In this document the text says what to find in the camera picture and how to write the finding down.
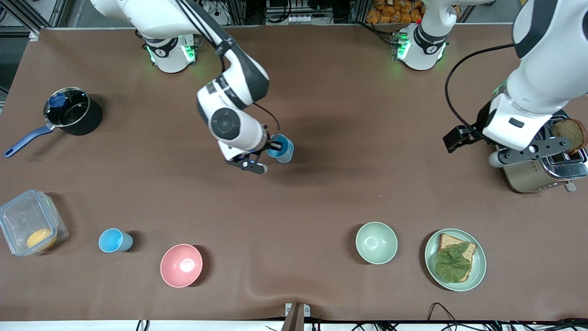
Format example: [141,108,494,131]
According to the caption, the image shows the beige metal toaster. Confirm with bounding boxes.
[498,115,588,194]

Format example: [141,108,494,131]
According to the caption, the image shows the brown bread slice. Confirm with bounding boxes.
[435,233,477,283]

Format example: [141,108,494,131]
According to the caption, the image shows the brown toast slice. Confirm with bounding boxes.
[551,118,588,155]

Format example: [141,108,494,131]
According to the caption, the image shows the black pot blue handle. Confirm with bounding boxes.
[4,86,104,158]

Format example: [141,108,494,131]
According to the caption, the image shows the clear plastic food container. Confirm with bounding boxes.
[0,189,69,257]

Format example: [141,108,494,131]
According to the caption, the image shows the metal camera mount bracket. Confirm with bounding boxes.
[285,302,311,331]

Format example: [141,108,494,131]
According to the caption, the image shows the orange round fruit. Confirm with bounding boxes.
[26,228,58,251]

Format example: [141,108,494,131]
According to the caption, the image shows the aluminium frame rail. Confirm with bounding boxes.
[0,0,69,30]

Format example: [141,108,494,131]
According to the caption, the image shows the pale green bowl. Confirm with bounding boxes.
[355,222,398,265]

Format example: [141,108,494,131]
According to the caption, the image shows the white power strip with plugs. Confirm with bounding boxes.
[202,0,231,26]

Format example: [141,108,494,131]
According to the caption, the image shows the pink bowl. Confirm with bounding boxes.
[160,244,203,289]

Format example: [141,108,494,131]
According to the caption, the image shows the glass pot lid blue knob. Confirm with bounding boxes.
[43,87,90,129]

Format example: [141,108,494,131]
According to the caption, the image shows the green lettuce leaf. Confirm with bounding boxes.
[435,242,473,282]

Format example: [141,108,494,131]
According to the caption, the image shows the orange snack bag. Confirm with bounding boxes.
[366,0,425,24]

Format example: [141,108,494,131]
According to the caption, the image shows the blue plastic cup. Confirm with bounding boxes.
[98,228,134,253]
[266,133,295,165]

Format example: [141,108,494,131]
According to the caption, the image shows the thin black cable loop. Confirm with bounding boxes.
[427,302,460,325]

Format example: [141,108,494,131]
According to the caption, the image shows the pale green plate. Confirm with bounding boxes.
[424,228,487,292]

